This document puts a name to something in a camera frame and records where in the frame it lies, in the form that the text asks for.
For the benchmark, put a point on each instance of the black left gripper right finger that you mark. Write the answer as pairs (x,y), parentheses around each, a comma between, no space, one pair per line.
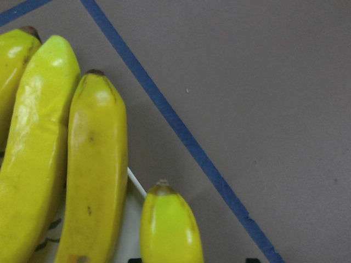
(251,260)

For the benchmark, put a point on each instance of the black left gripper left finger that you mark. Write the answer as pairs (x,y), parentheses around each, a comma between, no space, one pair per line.
(134,260)

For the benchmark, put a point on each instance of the yellow banana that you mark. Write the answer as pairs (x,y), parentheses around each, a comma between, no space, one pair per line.
(17,48)
(96,171)
(33,171)
(168,228)

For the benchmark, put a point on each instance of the white bear tray plate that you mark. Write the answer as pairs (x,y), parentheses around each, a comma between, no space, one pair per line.
(44,245)

